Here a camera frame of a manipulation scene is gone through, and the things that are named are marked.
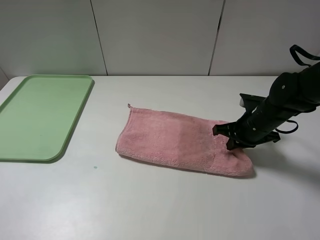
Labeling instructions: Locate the light green plastic tray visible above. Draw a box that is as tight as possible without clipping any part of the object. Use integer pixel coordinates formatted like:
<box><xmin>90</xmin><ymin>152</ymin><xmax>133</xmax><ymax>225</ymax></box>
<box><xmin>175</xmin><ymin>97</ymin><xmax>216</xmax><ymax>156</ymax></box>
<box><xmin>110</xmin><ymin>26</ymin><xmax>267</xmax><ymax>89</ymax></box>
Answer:
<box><xmin>0</xmin><ymin>75</ymin><xmax>95</xmax><ymax>163</ymax></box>

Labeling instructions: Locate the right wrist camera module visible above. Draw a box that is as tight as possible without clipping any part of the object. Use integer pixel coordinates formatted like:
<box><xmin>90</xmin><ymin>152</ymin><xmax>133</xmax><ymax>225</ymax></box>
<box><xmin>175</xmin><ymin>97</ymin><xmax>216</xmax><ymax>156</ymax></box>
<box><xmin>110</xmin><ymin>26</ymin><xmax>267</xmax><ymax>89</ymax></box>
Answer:
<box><xmin>239</xmin><ymin>93</ymin><xmax>265</xmax><ymax>113</ymax></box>

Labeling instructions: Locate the black right strap loop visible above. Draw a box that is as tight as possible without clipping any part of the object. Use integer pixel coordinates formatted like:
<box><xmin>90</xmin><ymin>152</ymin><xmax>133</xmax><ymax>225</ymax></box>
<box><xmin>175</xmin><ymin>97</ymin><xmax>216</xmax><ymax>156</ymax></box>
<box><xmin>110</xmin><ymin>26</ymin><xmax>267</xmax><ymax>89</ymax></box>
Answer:
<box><xmin>289</xmin><ymin>44</ymin><xmax>320</xmax><ymax>68</ymax></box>

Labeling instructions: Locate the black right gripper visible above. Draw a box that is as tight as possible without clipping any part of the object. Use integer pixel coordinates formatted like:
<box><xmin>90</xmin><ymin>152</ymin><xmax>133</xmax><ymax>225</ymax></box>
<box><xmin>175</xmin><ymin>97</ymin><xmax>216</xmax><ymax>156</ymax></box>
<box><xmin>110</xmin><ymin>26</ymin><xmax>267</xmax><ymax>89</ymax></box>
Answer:
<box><xmin>212</xmin><ymin>107</ymin><xmax>280</xmax><ymax>151</ymax></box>

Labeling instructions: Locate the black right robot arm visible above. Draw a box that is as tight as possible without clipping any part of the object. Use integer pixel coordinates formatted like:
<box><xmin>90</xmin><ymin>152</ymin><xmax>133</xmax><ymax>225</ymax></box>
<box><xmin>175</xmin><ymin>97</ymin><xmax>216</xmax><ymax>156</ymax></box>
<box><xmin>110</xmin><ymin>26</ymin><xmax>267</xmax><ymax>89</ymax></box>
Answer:
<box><xmin>212</xmin><ymin>63</ymin><xmax>320</xmax><ymax>150</ymax></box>

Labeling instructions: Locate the pink terry towel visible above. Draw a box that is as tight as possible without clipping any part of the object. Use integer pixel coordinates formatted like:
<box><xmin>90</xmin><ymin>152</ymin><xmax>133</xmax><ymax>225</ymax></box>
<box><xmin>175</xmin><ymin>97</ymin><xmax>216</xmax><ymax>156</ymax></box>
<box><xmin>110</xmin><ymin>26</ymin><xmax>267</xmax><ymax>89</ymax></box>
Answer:
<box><xmin>115</xmin><ymin>106</ymin><xmax>254</xmax><ymax>177</ymax></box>

